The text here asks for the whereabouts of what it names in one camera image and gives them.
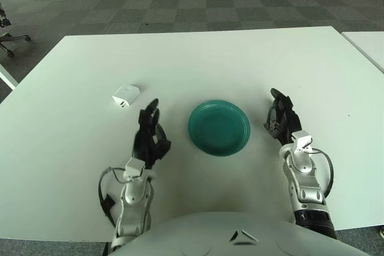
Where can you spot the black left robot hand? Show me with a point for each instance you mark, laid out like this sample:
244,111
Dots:
148,145

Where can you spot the office chair base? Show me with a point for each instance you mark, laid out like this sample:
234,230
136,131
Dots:
18,37

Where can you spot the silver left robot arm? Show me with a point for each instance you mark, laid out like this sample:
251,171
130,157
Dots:
133,202

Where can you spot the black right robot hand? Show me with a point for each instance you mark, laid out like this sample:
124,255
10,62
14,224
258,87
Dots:
288,121

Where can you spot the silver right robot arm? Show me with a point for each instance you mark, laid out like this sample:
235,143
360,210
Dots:
306,187

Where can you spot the teal green plate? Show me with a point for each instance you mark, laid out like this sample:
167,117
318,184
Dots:
219,128

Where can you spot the adjacent white table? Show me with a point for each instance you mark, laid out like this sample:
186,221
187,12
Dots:
369,46

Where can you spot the silver robot torso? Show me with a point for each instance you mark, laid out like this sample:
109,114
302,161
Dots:
210,235

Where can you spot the white charger block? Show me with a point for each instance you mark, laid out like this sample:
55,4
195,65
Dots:
127,93

